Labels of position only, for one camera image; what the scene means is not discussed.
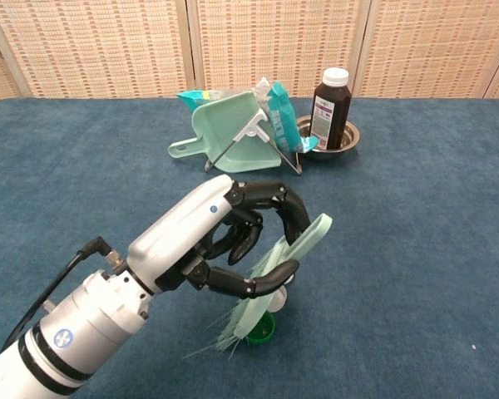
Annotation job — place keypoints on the mint green dustpan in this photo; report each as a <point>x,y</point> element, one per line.
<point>224,124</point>

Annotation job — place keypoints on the white plastic clip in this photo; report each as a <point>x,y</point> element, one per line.
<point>251,129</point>

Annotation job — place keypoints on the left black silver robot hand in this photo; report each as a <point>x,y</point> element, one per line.
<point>183,224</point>

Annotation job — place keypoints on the teal wet wipes pack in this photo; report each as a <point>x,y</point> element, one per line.
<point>283,116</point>

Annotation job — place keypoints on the brown bottle white cap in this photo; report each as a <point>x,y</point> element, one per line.
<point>332,112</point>

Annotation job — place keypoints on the green bottle cap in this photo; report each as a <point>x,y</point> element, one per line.
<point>263,330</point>

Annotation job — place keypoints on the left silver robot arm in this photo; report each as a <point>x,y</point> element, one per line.
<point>79,324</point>

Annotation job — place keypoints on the stainless steel bowl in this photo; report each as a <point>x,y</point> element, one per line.
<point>345,141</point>

